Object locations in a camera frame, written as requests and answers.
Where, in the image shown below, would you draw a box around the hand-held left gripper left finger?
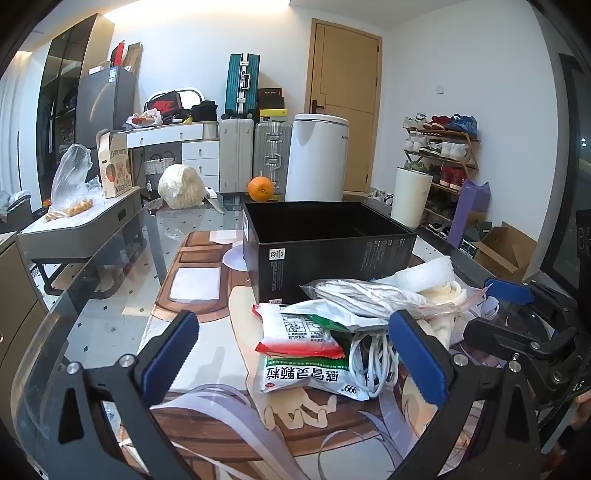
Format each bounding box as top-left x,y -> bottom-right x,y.
30,310 -> 200,480

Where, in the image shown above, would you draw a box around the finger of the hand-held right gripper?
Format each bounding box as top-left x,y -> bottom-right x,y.
463,318 -> 581,361
484,277 -> 570,325

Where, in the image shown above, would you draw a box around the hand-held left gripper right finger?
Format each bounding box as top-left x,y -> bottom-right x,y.
388,309 -> 543,480

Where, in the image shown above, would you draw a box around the green white medicine packet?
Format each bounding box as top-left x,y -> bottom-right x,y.
256,313 -> 386,401

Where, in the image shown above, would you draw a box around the red white snack packet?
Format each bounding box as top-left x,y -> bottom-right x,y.
252,302 -> 346,360

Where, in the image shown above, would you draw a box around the black cardboard box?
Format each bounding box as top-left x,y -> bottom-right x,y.
242,200 -> 419,305

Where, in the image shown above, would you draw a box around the open cardboard box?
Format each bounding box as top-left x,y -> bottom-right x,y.
471,222 -> 539,283

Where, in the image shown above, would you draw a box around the dark blue shoe box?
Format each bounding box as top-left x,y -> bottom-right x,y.
462,226 -> 490,259

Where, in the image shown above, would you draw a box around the printed desk mat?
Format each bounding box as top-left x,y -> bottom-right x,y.
148,230 -> 509,480

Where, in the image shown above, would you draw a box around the white foam sheet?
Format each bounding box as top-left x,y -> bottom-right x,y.
381,257 -> 455,294

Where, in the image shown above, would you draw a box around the purple paper bag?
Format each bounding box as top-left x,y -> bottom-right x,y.
447,179 -> 490,247

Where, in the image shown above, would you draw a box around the black monitor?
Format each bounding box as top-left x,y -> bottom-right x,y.
540,53 -> 591,287

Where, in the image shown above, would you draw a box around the cream cylindrical cup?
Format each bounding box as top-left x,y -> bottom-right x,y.
390,167 -> 433,230

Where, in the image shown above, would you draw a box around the wooden shoe rack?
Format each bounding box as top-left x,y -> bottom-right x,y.
403,113 -> 481,232

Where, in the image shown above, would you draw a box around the grey side table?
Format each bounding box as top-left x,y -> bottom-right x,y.
18,187 -> 144,296

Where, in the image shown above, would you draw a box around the rows of racked shoes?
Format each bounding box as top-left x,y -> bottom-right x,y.
403,113 -> 478,229

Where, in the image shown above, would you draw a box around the wooden cabinet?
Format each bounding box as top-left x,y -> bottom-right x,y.
0,233 -> 47,416

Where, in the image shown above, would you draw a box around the napa cabbage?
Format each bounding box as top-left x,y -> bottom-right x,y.
158,164 -> 205,209

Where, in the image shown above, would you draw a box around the wicker basket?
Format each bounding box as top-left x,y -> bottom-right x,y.
143,157 -> 178,178

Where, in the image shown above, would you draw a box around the orange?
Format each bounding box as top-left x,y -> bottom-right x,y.
247,176 -> 274,203

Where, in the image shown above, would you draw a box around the printed fruit carton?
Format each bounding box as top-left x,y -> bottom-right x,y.
96,129 -> 134,199

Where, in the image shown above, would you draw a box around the clear plastic bag of oranges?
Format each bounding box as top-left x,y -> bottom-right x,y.
45,143 -> 105,223

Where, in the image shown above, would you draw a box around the white dresser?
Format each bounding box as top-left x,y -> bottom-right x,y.
126,121 -> 221,192

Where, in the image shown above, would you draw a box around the white suitcase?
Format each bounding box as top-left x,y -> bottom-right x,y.
218,117 -> 255,192

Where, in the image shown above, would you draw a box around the silver suitcase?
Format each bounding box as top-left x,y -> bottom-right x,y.
253,121 -> 293,191

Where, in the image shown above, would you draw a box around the white cylindrical trash bin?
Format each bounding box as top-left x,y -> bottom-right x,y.
285,113 -> 349,202

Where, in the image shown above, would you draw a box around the plastic bag of food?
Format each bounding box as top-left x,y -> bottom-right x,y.
126,111 -> 162,127

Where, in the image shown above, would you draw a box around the black bag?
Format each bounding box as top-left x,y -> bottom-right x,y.
190,100 -> 218,123

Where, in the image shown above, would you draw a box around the red black shoe box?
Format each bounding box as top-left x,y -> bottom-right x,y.
144,92 -> 181,116

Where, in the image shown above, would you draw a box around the wooden door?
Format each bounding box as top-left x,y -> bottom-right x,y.
307,18 -> 384,193

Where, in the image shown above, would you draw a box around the grey refrigerator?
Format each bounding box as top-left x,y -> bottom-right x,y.
76,65 -> 137,146

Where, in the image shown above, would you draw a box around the dark brown box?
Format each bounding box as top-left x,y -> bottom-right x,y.
257,88 -> 286,112

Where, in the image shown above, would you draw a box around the teal suitcase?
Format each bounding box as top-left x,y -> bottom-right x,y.
225,53 -> 260,121

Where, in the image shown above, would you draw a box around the black glass wardrobe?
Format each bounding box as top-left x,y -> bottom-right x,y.
36,13 -> 115,204

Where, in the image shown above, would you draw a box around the flat cardboard piece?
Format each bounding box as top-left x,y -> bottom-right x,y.
124,42 -> 144,77

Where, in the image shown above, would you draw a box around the white cable bundle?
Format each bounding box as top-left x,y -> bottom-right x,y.
348,330 -> 402,398

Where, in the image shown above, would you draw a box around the bagged white cord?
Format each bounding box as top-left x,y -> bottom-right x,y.
300,278 -> 430,333

